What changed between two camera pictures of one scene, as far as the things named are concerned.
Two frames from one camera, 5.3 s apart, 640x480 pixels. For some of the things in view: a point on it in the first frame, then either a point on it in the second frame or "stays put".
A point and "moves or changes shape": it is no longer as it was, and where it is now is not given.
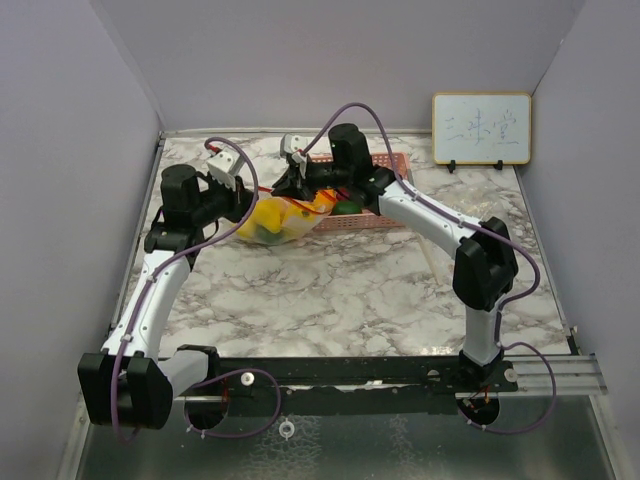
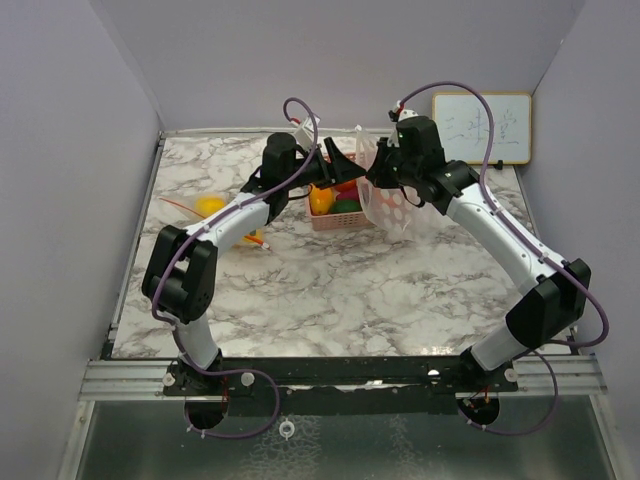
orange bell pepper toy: (324, 200) stays put
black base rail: (346, 385) stays put
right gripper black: (293, 184) → (375, 172)
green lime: (346, 207) stays put
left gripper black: (238, 198) → (340, 169)
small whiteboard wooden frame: (481, 128) stays put
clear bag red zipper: (275, 219) moves or changes shape
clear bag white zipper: (479, 205) moves or changes shape
